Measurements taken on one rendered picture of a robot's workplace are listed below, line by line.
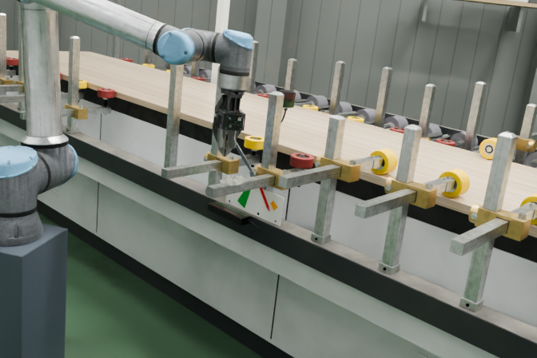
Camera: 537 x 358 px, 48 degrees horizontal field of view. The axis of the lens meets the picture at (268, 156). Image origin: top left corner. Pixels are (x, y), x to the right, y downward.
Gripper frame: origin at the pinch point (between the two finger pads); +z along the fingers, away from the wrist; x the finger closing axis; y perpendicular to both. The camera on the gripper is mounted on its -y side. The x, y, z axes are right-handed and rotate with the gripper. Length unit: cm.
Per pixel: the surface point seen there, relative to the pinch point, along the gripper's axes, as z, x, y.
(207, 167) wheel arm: 11.0, -0.7, -19.0
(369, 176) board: 4.2, 47.4, 7.0
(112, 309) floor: 95, -26, -71
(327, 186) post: 5.1, 28.9, 16.3
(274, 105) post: -14.5, 16.1, -5.2
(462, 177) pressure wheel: -4, 65, 31
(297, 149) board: 3.6, 32.2, -21.3
